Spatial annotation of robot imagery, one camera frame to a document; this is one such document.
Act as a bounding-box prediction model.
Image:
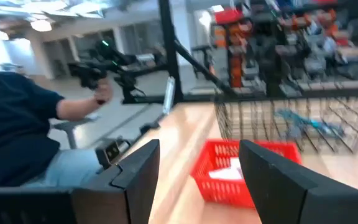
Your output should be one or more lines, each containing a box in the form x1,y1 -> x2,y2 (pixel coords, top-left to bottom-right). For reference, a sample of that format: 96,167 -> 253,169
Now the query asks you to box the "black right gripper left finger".
71,138 -> 161,224

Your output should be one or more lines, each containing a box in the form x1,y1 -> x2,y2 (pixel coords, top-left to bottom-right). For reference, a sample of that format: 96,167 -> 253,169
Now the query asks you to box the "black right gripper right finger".
238,139 -> 358,224

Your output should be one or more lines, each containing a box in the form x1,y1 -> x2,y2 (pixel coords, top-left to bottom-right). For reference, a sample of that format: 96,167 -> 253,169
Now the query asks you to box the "white printed packet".
208,156 -> 246,182

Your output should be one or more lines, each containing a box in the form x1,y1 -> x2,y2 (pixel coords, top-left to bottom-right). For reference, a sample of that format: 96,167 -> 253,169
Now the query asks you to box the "blue braided cable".
274,108 -> 345,138

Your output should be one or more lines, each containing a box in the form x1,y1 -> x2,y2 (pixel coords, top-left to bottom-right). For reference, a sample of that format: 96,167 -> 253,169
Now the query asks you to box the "black table clamp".
96,136 -> 132,170

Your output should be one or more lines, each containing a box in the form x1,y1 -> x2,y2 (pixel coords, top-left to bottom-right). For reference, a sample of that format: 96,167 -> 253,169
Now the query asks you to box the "red plastic basket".
190,138 -> 303,209

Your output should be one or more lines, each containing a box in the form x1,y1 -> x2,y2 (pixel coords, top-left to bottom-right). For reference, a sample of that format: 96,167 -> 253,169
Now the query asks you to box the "grey stool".
51,114 -> 101,151

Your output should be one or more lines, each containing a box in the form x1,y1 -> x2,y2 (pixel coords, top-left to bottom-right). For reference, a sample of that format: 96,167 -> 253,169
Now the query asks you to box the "silver metal bar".
162,75 -> 177,117

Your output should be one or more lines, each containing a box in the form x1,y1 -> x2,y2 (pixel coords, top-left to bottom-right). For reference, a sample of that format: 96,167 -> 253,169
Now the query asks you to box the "person's hand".
93,78 -> 115,106

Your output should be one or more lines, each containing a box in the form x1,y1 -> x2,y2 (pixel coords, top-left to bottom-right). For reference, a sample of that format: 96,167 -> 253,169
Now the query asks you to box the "person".
0,63 -> 115,188

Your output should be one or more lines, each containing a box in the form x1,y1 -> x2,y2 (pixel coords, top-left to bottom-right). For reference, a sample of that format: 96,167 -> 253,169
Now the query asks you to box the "storage shelf with bins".
211,0 -> 358,98

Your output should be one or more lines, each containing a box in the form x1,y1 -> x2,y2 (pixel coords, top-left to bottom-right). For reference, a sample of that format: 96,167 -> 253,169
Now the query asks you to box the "round ceiling lamp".
29,19 -> 53,33

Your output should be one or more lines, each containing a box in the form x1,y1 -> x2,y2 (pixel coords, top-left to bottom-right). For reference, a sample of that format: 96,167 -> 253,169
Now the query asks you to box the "black wire basket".
213,92 -> 358,156

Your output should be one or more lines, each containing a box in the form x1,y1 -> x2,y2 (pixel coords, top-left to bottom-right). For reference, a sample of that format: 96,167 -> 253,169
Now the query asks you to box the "black metal rig frame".
122,0 -> 358,105

